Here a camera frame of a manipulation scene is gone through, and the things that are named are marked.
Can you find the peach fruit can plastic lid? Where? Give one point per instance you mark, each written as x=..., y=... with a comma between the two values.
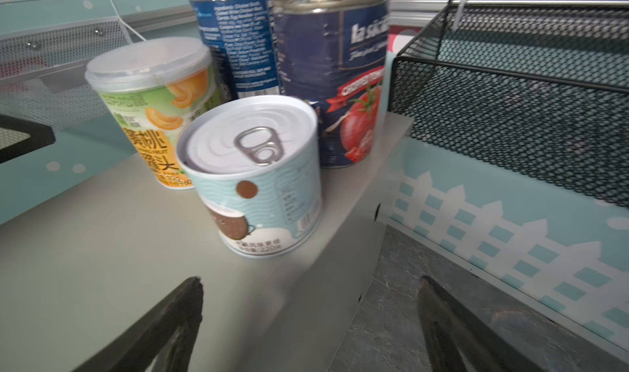
x=154, y=89

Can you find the blue soup can pink lid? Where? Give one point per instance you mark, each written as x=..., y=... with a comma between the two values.
x=240, y=36

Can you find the black mesh wall basket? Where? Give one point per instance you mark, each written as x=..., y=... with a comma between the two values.
x=537, y=87

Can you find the fruit can white lid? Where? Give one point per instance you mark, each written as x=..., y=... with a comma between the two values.
x=255, y=165

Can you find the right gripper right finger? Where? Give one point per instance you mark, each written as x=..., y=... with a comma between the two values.
x=456, y=340

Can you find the grey metal cabinet counter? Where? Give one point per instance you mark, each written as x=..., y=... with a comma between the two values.
x=80, y=269

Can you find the dark blue chopped tomato can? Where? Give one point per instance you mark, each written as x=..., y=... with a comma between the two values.
x=331, y=53

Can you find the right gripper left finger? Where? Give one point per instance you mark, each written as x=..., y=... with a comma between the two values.
x=161, y=340

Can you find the white wire wall basket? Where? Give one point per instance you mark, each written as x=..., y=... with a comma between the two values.
x=45, y=48

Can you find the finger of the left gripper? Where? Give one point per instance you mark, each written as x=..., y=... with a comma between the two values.
x=20, y=137

